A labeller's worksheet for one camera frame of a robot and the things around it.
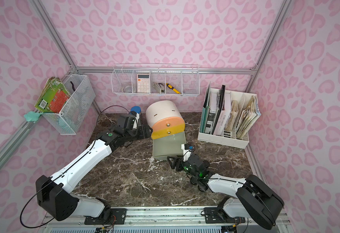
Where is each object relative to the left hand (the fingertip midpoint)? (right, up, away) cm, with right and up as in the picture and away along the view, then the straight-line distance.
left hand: (146, 128), depth 80 cm
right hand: (+14, -16, +2) cm, 21 cm away
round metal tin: (-16, +25, +16) cm, 34 cm away
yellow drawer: (+11, -2, +11) cm, 16 cm away
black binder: (+41, +11, +1) cm, 43 cm away
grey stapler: (+5, +27, +18) cm, 33 cm away
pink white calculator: (-5, +29, +15) cm, 33 cm away
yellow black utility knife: (+13, +27, +18) cm, 35 cm away
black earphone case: (+27, -26, -16) cm, 41 cm away
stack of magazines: (+59, +5, +8) cm, 60 cm away
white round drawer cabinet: (+4, +11, +15) cm, 19 cm away
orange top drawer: (+11, +3, +6) cm, 13 cm away
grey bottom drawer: (+13, -11, +11) cm, 20 cm away
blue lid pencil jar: (-9, +12, +18) cm, 24 cm away
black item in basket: (-46, +25, +8) cm, 53 cm away
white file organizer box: (+51, -7, +17) cm, 54 cm away
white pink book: (+45, +7, +6) cm, 46 cm away
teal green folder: (+33, +9, +3) cm, 34 cm away
